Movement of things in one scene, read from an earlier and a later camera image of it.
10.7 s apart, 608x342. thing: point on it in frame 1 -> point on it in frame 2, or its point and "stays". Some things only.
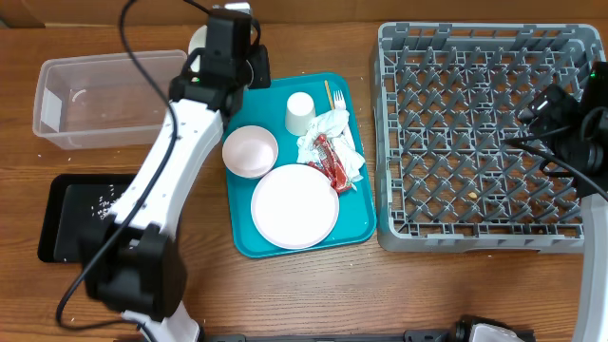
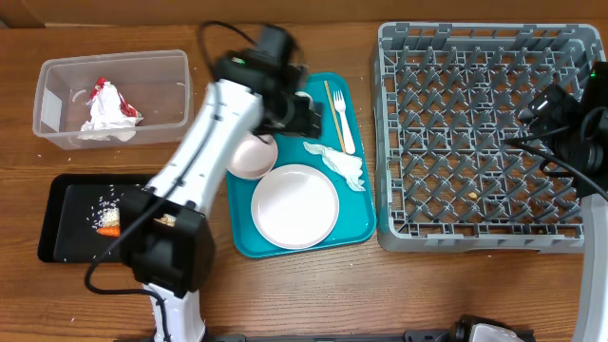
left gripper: x=256 y=57 -> x=305 y=121
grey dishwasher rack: x=447 y=97 stays
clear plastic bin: x=104 y=101 stays
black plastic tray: x=75 y=201 stays
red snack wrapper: x=332 y=164 -> x=125 y=108
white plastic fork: x=340 y=105 stays
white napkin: x=332 y=124 -> x=106 y=118
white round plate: x=294 y=206 stays
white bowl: x=250 y=151 stays
